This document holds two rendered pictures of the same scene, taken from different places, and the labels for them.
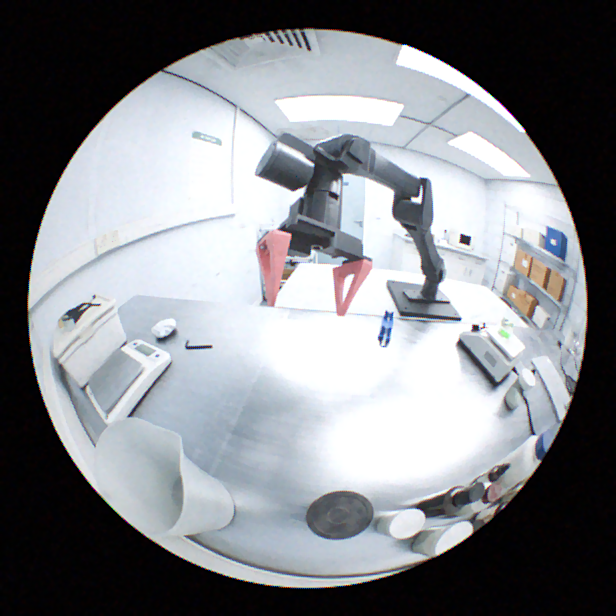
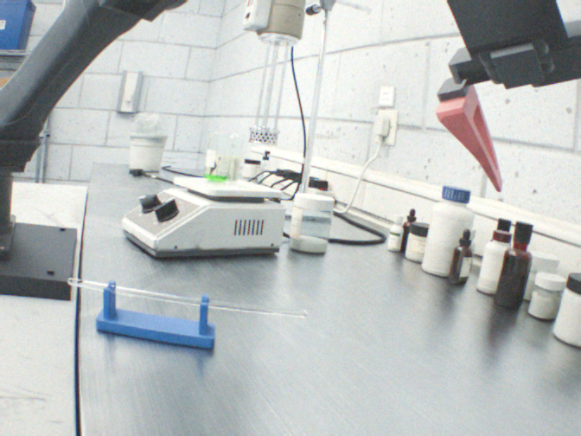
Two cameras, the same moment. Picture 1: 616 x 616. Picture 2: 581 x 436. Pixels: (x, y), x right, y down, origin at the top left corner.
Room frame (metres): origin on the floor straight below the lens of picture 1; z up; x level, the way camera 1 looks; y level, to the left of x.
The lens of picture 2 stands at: (0.52, 0.15, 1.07)
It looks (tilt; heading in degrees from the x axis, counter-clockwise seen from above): 9 degrees down; 237
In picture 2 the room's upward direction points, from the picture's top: 8 degrees clockwise
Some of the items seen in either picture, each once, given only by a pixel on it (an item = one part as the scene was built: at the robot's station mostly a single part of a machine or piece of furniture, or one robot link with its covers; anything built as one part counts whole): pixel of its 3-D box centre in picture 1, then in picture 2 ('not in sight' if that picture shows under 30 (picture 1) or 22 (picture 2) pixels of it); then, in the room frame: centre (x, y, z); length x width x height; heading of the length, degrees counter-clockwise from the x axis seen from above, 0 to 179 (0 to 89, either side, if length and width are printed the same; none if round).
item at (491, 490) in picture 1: (474, 500); (497, 261); (-0.07, -0.22, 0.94); 0.05 x 0.05 x 0.09
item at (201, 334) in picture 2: (387, 323); (155, 312); (0.40, -0.21, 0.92); 0.10 x 0.03 x 0.04; 154
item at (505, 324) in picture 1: (509, 323); (224, 157); (0.22, -0.50, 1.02); 0.06 x 0.05 x 0.08; 48
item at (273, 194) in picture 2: (506, 339); (226, 186); (0.21, -0.50, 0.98); 0.12 x 0.12 x 0.01; 7
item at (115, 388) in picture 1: (122, 374); not in sight; (0.16, 0.44, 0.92); 0.26 x 0.19 x 0.05; 168
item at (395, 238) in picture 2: not in sight; (396, 233); (-0.10, -0.46, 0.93); 0.02 x 0.02 x 0.06
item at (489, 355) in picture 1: (494, 347); (207, 217); (0.23, -0.50, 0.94); 0.22 x 0.13 x 0.08; 7
